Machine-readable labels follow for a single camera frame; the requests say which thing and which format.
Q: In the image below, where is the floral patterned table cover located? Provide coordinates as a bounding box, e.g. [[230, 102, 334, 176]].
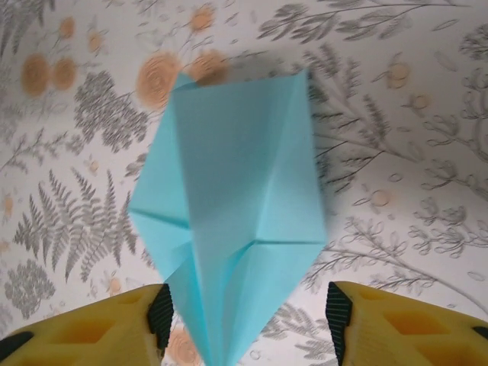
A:
[[0, 0, 488, 366]]

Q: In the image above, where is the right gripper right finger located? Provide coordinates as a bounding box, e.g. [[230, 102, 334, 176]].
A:
[[326, 281, 488, 366]]

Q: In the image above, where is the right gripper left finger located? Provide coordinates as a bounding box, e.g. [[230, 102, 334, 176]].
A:
[[0, 281, 175, 366]]

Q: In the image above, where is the light blue paper sheet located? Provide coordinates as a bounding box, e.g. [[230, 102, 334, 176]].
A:
[[128, 67, 328, 366]]

